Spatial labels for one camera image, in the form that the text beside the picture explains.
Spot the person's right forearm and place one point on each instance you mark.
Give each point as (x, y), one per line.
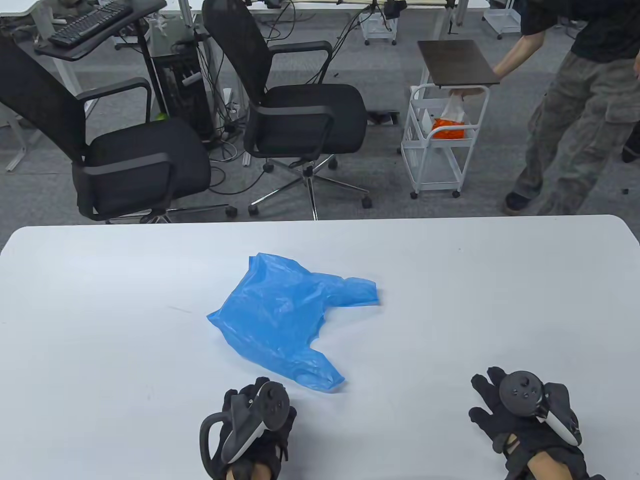
(545, 470)

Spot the person's left forearm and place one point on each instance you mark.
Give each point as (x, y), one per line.
(247, 472)

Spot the black floor stand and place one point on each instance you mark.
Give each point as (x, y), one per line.
(631, 150)

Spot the black grey hand controller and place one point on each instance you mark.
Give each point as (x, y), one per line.
(272, 405)
(520, 392)

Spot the small white rolling cart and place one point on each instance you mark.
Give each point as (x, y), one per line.
(378, 32)
(502, 20)

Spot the black keyboard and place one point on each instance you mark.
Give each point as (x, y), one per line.
(85, 25)

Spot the person's right hand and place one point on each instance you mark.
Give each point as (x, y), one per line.
(515, 435)

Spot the black grey right hand controller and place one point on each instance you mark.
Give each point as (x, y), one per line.
(520, 392)

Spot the long white desk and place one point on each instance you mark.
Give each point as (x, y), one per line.
(475, 4)

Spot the white computer case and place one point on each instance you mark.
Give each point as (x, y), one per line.
(170, 40)

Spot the person's left hand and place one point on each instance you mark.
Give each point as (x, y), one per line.
(280, 440)

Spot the black computer tower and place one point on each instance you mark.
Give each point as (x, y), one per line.
(182, 100)

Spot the blue plastic bag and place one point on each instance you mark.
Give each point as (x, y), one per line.
(280, 320)

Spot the dark brown wooden board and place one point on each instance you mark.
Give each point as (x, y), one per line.
(457, 62)

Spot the black mesh office chair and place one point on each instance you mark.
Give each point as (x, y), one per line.
(310, 117)
(145, 160)

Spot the black grey left hand controller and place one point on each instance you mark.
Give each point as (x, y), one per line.
(272, 405)

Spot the white desk with angled legs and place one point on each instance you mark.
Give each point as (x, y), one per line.
(15, 7)

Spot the black keyboard stand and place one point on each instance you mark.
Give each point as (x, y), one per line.
(142, 11)

